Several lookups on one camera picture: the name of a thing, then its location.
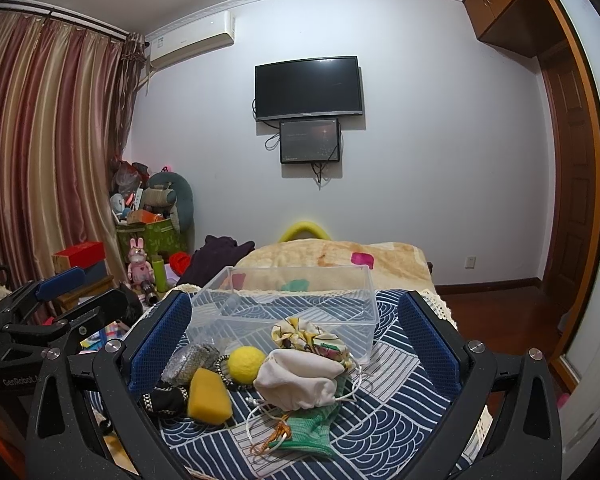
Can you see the red gift box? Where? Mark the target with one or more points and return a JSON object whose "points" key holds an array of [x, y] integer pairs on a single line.
{"points": [[82, 255]]}

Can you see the red plush item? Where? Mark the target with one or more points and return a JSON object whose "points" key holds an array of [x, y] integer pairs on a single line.
{"points": [[179, 263]]}

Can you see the striped red gold curtain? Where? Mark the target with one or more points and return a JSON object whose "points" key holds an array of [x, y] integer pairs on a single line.
{"points": [[66, 104]]}

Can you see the beige fleece blanket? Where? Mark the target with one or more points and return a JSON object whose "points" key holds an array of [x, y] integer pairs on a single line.
{"points": [[392, 265]]}

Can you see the green storage box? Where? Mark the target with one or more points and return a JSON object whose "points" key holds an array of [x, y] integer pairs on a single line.
{"points": [[160, 238]]}

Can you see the yellow chair back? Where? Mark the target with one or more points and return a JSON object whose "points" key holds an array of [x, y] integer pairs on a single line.
{"points": [[302, 230]]}

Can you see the black white striped scrunchie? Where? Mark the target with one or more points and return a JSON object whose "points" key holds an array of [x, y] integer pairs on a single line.
{"points": [[220, 374]]}

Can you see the wooden overhead cabinet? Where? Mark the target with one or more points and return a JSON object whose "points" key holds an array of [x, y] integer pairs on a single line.
{"points": [[525, 27]]}

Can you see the white drawstring pouch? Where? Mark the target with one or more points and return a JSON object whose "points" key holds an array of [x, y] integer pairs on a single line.
{"points": [[294, 380]]}

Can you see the green bottle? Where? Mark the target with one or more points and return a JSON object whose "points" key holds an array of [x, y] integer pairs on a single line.
{"points": [[157, 264]]}

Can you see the floral fabric scrunchie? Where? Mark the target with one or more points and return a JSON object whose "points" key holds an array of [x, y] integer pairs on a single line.
{"points": [[299, 334]]}

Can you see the brown wooden door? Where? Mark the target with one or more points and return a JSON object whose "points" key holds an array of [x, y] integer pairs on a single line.
{"points": [[574, 177]]}

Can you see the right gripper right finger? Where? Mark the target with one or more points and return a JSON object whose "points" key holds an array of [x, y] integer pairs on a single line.
{"points": [[524, 439]]}

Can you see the small black wall monitor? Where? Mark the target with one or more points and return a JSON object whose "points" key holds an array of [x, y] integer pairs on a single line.
{"points": [[309, 141]]}

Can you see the green knitted cloth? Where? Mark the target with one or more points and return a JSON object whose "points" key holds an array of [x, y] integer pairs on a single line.
{"points": [[310, 431]]}

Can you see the yellow sponge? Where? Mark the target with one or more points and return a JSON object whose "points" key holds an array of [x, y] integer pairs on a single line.
{"points": [[208, 400]]}

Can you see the grey green plush toy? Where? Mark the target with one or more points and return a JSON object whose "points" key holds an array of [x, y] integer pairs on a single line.
{"points": [[169, 194]]}

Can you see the yellow felt ball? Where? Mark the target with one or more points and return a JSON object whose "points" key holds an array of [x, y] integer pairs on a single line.
{"points": [[244, 364]]}

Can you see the dark purple garment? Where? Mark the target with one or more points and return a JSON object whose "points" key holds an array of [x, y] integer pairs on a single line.
{"points": [[215, 254]]}

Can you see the white wall socket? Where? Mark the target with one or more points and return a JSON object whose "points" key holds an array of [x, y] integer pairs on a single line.
{"points": [[470, 262]]}

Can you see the clear plastic storage bin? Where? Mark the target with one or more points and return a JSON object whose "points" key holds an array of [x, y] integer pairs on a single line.
{"points": [[240, 306]]}

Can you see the pink rabbit doll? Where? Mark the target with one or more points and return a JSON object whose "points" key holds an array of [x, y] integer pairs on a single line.
{"points": [[139, 267]]}

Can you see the black wall television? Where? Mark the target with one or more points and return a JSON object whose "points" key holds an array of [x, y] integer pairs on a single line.
{"points": [[312, 87]]}

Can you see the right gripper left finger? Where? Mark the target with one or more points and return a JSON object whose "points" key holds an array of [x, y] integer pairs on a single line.
{"points": [[64, 440]]}

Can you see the silver glitter pouch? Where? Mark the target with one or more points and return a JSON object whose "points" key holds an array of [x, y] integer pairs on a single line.
{"points": [[184, 362]]}

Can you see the white air conditioner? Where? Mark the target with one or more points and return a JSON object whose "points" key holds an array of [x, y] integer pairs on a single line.
{"points": [[195, 38]]}

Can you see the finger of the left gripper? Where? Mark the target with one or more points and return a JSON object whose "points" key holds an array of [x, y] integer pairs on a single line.
{"points": [[60, 282], [115, 305]]}

